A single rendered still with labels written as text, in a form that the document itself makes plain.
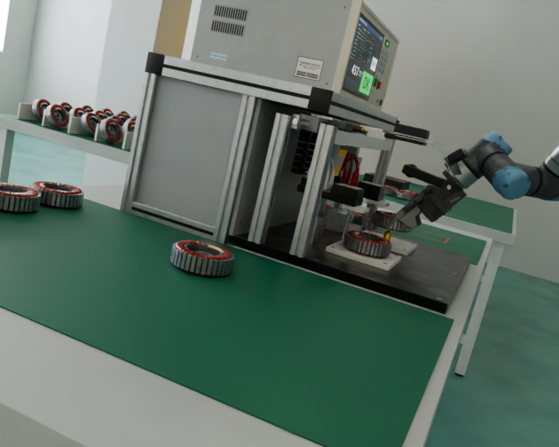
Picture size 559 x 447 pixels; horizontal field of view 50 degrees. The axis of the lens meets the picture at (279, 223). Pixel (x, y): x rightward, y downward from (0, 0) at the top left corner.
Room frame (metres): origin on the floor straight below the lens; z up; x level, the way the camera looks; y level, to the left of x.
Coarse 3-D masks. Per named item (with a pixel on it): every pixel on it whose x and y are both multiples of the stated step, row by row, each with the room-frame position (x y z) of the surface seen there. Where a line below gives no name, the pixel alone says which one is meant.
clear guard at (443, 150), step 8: (336, 120) 1.30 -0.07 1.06; (368, 128) 1.28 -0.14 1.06; (376, 128) 1.28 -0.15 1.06; (400, 136) 1.27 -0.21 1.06; (408, 136) 1.25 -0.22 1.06; (432, 144) 1.23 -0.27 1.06; (440, 144) 1.33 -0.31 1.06; (440, 152) 1.23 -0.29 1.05; (448, 152) 1.40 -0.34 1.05; (448, 168) 1.22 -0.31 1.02; (456, 168) 1.36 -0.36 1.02
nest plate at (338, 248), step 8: (328, 248) 1.33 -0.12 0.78; (336, 248) 1.33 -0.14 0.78; (344, 248) 1.35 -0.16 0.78; (344, 256) 1.31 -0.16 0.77; (352, 256) 1.31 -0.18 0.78; (360, 256) 1.30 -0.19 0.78; (368, 256) 1.32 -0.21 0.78; (392, 256) 1.39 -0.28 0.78; (400, 256) 1.41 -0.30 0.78; (368, 264) 1.29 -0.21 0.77; (376, 264) 1.29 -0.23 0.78; (384, 264) 1.28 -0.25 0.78; (392, 264) 1.31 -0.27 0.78
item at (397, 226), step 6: (378, 210) 1.62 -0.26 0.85; (372, 216) 1.60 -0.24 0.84; (378, 216) 1.56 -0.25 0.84; (384, 216) 1.55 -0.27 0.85; (390, 216) 1.55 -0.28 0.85; (372, 222) 1.58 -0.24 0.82; (378, 222) 1.56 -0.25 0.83; (384, 222) 1.55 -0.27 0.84; (396, 222) 1.54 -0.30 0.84; (384, 228) 1.55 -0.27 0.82; (390, 228) 1.54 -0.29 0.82; (396, 228) 1.55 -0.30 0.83; (402, 228) 1.55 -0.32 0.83; (408, 228) 1.56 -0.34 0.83
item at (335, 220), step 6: (330, 210) 1.62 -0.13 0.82; (342, 210) 1.66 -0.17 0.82; (330, 216) 1.62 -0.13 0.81; (336, 216) 1.61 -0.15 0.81; (342, 216) 1.61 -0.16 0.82; (330, 222) 1.62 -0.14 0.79; (336, 222) 1.61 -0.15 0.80; (342, 222) 1.61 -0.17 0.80; (330, 228) 1.62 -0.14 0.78; (336, 228) 1.61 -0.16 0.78; (342, 228) 1.62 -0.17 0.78
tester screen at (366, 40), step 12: (360, 24) 1.37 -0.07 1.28; (360, 36) 1.39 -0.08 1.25; (372, 36) 1.48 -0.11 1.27; (360, 48) 1.41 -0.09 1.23; (372, 48) 1.50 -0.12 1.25; (360, 60) 1.44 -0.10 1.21; (348, 72) 1.36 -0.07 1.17; (360, 72) 1.46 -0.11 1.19; (372, 72) 1.56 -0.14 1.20; (348, 84) 1.39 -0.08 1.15
